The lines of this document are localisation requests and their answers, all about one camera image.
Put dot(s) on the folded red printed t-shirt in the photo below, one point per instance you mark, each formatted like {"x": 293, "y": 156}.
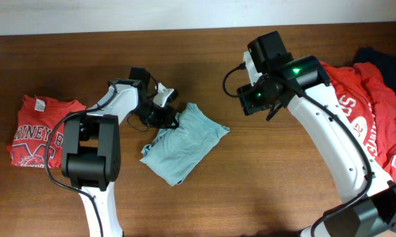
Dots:
{"x": 33, "y": 138}

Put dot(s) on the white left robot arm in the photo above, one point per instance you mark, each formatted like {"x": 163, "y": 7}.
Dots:
{"x": 91, "y": 154}

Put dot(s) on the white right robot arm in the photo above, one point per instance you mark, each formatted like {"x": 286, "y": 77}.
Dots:
{"x": 302, "y": 86}

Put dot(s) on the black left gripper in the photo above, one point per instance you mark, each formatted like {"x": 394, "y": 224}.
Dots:
{"x": 162, "y": 122}

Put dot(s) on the light blue t-shirt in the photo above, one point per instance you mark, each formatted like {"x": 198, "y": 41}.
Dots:
{"x": 174, "y": 153}

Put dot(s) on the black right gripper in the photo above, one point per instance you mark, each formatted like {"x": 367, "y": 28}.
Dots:
{"x": 251, "y": 105}

